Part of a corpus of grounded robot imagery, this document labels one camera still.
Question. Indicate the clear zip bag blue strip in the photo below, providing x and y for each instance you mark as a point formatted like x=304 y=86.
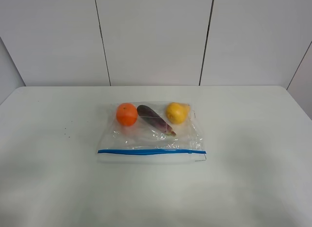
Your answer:
x=143 y=144

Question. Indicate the yellow lemon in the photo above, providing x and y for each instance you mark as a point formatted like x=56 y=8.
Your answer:
x=177 y=113

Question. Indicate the orange fruit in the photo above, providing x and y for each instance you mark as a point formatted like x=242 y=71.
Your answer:
x=126 y=114

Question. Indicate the purple eggplant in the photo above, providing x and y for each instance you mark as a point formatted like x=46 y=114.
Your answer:
x=153 y=119

